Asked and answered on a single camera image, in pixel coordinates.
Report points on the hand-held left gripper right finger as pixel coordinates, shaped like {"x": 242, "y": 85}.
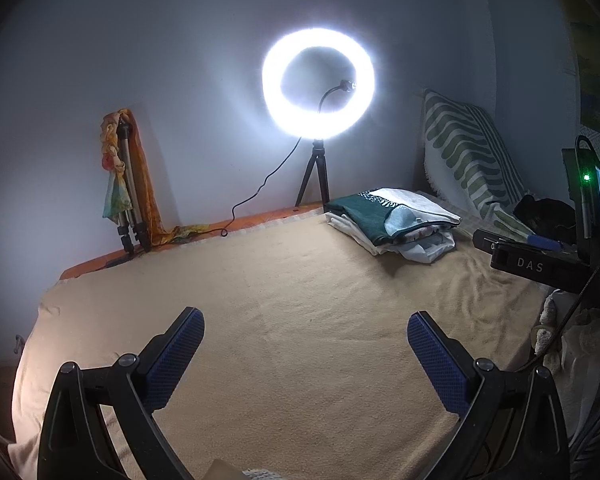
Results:
{"x": 440, "y": 366}

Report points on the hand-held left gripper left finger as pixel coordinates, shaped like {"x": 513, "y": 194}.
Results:
{"x": 176, "y": 355}

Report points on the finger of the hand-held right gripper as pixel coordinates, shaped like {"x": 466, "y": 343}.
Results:
{"x": 545, "y": 241}

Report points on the dark green garment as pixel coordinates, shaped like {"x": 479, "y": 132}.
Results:
{"x": 365, "y": 210}

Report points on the dark cloth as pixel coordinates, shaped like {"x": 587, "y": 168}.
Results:
{"x": 545, "y": 212}

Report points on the beige blanket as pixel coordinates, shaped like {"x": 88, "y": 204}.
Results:
{"x": 290, "y": 320}

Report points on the crumpled white cloth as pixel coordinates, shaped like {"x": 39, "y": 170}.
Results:
{"x": 425, "y": 245}

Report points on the white printed sheet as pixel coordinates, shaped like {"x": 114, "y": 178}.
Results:
{"x": 587, "y": 355}

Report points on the green striped pillow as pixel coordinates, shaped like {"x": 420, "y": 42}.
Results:
{"x": 460, "y": 145}

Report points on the zebra print cloth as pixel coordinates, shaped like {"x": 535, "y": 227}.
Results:
{"x": 597, "y": 440}

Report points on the folded silver tripod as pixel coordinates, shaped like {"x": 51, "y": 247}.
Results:
{"x": 127, "y": 185}

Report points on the folded tripod with colourful scarf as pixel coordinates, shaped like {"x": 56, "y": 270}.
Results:
{"x": 140, "y": 180}

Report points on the gooseneck phone holder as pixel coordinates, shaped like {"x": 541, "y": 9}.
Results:
{"x": 327, "y": 95}

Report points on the metal wall hook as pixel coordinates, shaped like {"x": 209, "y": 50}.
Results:
{"x": 19, "y": 345}

